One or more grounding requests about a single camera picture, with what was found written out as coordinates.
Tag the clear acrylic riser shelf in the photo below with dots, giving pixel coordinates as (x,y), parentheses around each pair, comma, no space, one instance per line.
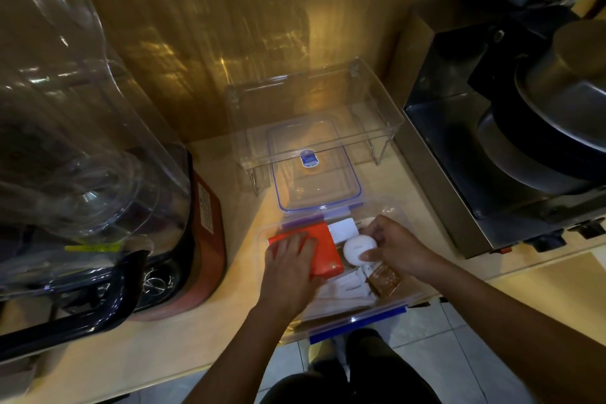
(293,100)

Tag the person's left forearm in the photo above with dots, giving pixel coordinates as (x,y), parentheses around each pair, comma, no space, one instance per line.
(227,361)

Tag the person's right thumb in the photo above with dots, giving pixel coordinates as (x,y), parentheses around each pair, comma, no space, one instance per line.
(369,255)

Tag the person's left hand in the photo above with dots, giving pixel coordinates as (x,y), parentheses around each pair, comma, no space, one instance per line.
(286,283)

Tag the white paper packet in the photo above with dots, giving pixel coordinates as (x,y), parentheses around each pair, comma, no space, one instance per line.
(343,290)

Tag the white round case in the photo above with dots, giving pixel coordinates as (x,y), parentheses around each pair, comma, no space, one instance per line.
(356,247)

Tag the stainless steel countertop stove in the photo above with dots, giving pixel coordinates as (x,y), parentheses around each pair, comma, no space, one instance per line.
(449,143)

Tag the person's left middle finger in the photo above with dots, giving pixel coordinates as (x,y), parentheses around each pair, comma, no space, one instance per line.
(296,247)

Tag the black blender enclosure base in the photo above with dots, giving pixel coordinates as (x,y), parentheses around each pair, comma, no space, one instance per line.
(94,304)

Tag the person's dark trousers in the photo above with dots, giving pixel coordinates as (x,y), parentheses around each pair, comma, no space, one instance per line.
(374,370)

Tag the clear lid with blue rim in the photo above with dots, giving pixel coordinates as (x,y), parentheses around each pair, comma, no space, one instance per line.
(315,171)

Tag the clear blender sound cover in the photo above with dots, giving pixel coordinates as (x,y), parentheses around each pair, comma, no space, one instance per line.
(71,110)

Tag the white card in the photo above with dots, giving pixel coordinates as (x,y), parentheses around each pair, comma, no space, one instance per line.
(343,230)

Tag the person's left thumb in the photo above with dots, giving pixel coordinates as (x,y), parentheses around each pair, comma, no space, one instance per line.
(318,283)

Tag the dark metal pot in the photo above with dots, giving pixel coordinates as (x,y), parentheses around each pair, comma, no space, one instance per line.
(516,157)

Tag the clear container with blue clips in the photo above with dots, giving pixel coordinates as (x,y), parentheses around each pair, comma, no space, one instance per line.
(352,309)

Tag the person's right forearm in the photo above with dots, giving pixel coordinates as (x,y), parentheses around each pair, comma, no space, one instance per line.
(516,328)

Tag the red-brown appliance base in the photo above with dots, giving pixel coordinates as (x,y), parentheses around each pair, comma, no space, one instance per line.
(210,247)

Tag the brown packet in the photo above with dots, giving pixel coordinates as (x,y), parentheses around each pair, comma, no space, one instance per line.
(386,279)

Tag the orange box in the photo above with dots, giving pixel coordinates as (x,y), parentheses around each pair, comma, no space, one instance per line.
(327,252)

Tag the person's right hand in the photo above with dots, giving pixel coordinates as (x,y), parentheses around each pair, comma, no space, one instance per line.
(406,252)

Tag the person's left little finger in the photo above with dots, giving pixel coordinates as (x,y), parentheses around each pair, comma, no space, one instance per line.
(270,257)

